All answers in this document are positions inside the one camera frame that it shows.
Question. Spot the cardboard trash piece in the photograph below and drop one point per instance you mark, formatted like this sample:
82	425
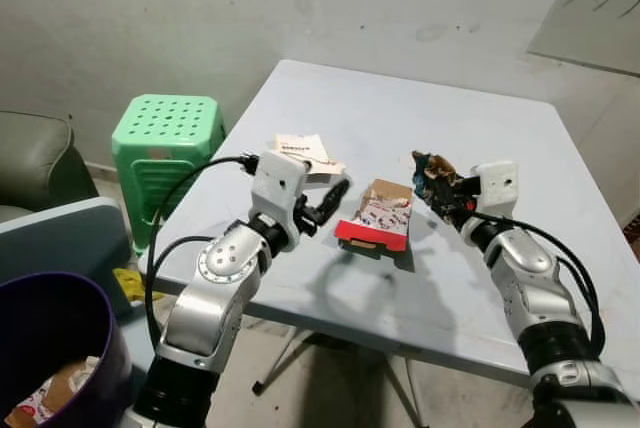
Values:
55	393

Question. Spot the grey blue plastic chair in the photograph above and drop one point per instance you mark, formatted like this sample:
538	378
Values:
60	238

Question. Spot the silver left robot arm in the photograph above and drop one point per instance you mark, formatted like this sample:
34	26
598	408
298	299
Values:
215	293

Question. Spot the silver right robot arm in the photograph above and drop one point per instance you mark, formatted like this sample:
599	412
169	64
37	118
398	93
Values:
540	293

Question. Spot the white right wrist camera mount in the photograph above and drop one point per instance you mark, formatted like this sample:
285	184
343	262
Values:
497	186

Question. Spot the metal folding table legs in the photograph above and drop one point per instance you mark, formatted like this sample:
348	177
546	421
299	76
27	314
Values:
285	358

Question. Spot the red white cardboard snack box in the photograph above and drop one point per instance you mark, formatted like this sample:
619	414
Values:
378	218

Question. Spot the grey wall panel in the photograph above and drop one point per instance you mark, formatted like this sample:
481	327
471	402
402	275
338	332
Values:
575	23

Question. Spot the green plastic stool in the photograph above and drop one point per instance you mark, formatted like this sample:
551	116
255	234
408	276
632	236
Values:
165	128

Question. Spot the white printed paper wrapper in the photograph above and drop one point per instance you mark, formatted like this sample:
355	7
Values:
300	148

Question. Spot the dark snack wrapper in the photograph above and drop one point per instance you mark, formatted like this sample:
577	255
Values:
430	170

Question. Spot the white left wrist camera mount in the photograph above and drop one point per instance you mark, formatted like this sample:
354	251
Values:
277	180

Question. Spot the yellow crumpled bag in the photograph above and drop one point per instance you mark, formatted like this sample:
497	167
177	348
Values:
135	286

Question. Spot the dark green sofa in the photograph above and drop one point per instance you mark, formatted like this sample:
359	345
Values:
35	163

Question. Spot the dark purple rubbish bin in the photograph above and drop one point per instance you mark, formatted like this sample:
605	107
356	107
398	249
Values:
45	323

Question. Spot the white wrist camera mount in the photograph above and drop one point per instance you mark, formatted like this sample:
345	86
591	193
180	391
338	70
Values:
497	186
277	180

